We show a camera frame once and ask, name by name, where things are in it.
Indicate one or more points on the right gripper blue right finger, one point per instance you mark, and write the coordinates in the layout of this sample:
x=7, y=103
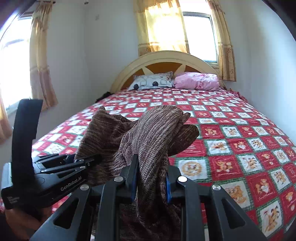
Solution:
x=208, y=212

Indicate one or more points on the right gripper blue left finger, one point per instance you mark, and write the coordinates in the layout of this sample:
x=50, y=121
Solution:
x=92, y=206

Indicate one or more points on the brown knitted sweater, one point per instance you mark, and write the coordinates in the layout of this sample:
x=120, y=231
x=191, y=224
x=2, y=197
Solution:
x=160, y=133

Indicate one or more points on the left hand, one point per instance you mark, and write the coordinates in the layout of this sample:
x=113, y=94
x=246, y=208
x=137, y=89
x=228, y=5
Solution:
x=21, y=222

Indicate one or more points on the side window near curtain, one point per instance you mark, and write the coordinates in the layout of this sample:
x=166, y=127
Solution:
x=5, y=128

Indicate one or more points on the red patchwork bedspread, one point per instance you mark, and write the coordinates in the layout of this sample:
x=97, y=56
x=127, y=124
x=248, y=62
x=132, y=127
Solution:
x=237, y=147

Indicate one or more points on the side window beige curtain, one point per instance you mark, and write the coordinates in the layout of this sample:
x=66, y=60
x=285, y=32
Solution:
x=40, y=79

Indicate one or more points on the black object beside bed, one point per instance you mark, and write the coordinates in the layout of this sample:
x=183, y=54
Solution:
x=105, y=95

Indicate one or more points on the pink pillow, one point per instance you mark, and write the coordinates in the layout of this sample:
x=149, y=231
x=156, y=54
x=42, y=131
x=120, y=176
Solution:
x=197, y=81

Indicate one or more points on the grey patterned pillow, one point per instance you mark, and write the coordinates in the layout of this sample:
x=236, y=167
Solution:
x=153, y=81

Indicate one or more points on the head window yellow curtain right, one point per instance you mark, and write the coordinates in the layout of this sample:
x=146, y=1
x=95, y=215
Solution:
x=226, y=60

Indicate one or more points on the head window yellow curtain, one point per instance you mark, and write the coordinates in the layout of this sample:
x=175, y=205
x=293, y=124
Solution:
x=160, y=26
x=226, y=60

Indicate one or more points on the cream wooden headboard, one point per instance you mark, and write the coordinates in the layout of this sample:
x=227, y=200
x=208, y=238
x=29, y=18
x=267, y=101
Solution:
x=160, y=62

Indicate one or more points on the head window yellow curtain left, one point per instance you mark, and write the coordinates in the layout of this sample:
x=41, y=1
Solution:
x=160, y=26

